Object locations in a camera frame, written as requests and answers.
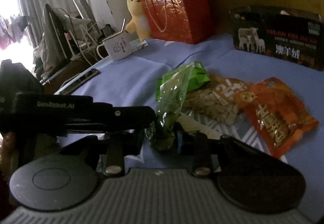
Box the red gift bag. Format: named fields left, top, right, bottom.
left=142, top=0, right=214, bottom=45

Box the yellow duck plush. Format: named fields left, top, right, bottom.
left=125, top=0, right=151, bottom=42

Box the green snack packet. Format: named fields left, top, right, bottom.
left=146, top=61, right=210, bottom=151

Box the white enamel mug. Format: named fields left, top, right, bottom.
left=96, top=31, right=132, bottom=62

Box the person's left hand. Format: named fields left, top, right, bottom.
left=1, top=132, right=15, bottom=178

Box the white wire rack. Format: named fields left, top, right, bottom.
left=65, top=20, right=100, bottom=66

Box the orange-brown snack packet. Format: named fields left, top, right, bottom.
left=233, top=77, right=319, bottom=158

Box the clear seed snack packet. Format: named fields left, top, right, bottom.
left=183, top=72, right=252, bottom=125

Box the black cardboard storage box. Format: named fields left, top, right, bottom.
left=230, top=6, right=323, bottom=71

